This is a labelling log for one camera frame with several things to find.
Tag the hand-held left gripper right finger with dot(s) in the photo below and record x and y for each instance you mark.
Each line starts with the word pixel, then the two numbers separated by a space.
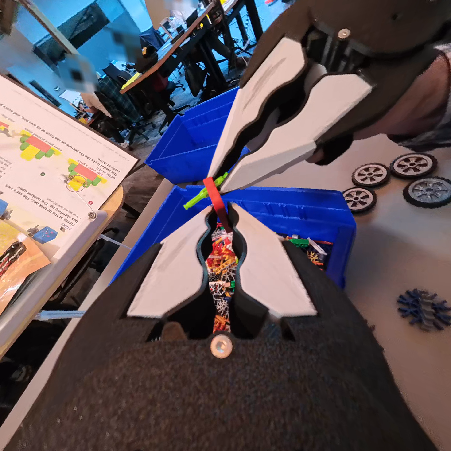
pixel 275 275

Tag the white instruction sheet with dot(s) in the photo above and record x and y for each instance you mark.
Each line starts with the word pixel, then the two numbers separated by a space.
pixel 49 155

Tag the empty blue plastic bin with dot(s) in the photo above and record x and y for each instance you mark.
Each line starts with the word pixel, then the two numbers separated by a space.
pixel 183 148

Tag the pile of colourful toy pieces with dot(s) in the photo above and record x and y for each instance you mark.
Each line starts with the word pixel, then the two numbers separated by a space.
pixel 222 275

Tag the person's right hand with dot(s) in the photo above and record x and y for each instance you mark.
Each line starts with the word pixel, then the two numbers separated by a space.
pixel 416 109

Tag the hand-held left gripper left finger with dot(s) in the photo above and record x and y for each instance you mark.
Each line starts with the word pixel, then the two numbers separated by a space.
pixel 169 275

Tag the green toy rod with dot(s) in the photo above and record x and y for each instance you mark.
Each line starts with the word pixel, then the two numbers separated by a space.
pixel 197 199

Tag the small blue toy piece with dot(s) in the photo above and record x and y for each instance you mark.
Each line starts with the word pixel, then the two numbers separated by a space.
pixel 423 309

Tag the colourful toy package bag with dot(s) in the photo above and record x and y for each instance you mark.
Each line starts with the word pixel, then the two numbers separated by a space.
pixel 17 257

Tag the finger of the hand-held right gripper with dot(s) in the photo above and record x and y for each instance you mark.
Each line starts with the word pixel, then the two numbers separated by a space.
pixel 261 91
pixel 310 120

